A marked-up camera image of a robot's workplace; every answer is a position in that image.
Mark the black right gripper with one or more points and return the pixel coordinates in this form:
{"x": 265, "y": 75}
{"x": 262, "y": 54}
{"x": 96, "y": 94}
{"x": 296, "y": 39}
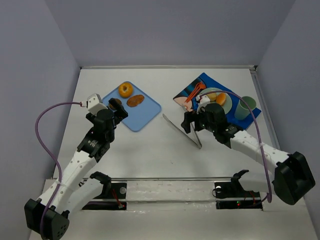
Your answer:
{"x": 194, "y": 121}

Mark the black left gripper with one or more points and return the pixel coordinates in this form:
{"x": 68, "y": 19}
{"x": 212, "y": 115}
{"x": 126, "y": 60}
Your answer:
{"x": 119, "y": 111}

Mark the round seeded bread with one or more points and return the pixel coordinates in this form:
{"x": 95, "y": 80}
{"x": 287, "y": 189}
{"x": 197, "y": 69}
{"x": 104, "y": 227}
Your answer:
{"x": 212, "y": 96}

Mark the golden bread roll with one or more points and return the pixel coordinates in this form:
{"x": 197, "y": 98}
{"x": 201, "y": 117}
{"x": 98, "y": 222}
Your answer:
{"x": 221, "y": 99}

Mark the metal tongs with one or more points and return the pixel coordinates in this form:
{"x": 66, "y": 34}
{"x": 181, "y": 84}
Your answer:
{"x": 197, "y": 143}

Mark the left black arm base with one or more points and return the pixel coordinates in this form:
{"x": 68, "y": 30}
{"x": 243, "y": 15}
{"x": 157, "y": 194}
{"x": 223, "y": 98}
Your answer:
{"x": 112, "y": 197}

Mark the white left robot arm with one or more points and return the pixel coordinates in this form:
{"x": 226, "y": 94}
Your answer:
{"x": 49, "y": 214}

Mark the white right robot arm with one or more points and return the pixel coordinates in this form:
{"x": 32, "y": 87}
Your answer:
{"x": 286, "y": 175}

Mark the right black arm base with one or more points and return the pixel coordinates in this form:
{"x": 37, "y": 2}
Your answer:
{"x": 230, "y": 195}

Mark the dark brown small bread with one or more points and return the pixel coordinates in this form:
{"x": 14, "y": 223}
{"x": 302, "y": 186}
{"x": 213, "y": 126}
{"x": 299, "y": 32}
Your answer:
{"x": 112, "y": 107}

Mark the brown flat pastry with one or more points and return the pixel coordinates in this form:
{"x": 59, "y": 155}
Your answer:
{"x": 135, "y": 100}

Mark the light blue tray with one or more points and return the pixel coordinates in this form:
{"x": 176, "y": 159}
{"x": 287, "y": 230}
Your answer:
{"x": 140, "y": 115}

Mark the orange bagel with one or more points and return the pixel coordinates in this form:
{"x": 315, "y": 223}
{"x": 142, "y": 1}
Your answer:
{"x": 125, "y": 90}

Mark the pale green plate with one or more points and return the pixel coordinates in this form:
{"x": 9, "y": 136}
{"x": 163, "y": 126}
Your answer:
{"x": 228, "y": 102}

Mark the blue cartoon placemat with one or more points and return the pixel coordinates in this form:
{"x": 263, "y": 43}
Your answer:
{"x": 211, "y": 83}

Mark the orange plastic fork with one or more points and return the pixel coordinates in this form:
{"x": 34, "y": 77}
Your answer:
{"x": 198, "y": 87}

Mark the pale green cup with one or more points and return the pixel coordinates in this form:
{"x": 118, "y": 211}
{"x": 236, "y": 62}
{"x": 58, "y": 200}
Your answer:
{"x": 245, "y": 104}

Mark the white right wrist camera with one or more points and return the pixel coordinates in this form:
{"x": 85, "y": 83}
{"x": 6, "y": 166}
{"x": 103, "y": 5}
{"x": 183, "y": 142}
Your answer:
{"x": 202, "y": 101}

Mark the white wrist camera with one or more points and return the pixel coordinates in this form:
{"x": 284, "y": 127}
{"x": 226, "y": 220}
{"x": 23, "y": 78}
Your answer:
{"x": 202, "y": 101}
{"x": 94, "y": 104}

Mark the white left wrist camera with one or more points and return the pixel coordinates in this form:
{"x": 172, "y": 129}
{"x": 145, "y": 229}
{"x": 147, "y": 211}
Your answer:
{"x": 94, "y": 104}

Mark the metal mounting rail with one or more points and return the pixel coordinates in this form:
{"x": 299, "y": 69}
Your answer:
{"x": 221, "y": 178}

